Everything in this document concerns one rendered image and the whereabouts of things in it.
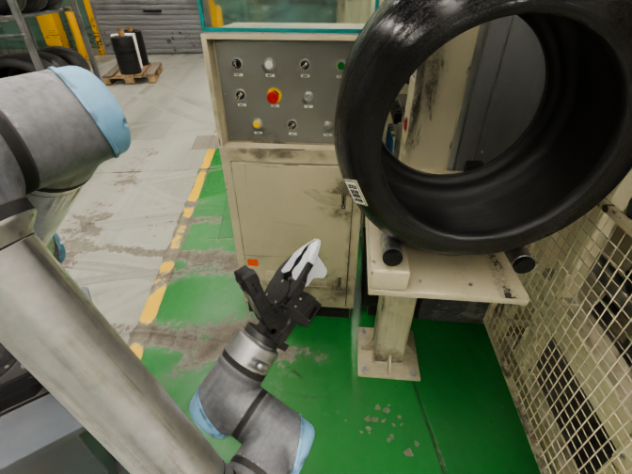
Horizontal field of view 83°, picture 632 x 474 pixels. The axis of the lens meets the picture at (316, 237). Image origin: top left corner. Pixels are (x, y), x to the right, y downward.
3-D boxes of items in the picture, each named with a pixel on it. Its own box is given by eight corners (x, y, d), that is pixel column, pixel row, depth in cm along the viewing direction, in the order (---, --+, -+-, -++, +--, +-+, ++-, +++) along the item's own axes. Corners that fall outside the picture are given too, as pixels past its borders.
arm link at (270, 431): (278, 501, 59) (220, 455, 61) (312, 437, 67) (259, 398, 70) (292, 492, 53) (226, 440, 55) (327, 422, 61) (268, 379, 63)
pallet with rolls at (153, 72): (119, 72, 691) (106, 26, 647) (163, 70, 706) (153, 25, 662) (104, 86, 595) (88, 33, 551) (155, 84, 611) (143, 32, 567)
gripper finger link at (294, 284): (306, 261, 68) (280, 300, 67) (299, 257, 67) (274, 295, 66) (319, 268, 64) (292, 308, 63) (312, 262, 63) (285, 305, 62)
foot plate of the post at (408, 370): (357, 328, 177) (357, 323, 175) (412, 332, 175) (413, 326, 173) (357, 376, 155) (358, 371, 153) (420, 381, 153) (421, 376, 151)
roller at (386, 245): (388, 177, 105) (391, 190, 107) (373, 181, 106) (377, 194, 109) (401, 249, 77) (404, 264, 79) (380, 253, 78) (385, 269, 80)
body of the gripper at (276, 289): (305, 289, 73) (272, 339, 72) (275, 269, 69) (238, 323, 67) (324, 302, 67) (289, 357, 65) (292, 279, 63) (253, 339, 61)
